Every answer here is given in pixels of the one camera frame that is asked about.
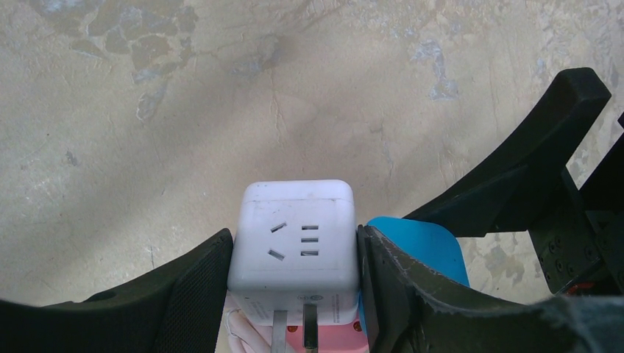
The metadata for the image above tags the pink plug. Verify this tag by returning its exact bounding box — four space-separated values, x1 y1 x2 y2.
286 316 369 353

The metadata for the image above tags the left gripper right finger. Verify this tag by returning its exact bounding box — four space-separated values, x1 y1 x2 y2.
357 226 623 352

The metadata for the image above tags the white cube socket adapter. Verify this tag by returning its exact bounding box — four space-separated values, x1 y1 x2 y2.
227 179 360 352

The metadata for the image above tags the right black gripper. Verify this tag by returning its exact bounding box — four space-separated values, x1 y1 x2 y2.
406 67 623 296

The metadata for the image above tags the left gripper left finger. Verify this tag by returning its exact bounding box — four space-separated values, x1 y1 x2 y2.
1 229 233 352

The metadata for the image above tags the blue plug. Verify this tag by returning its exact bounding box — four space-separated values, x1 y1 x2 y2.
358 216 471 337

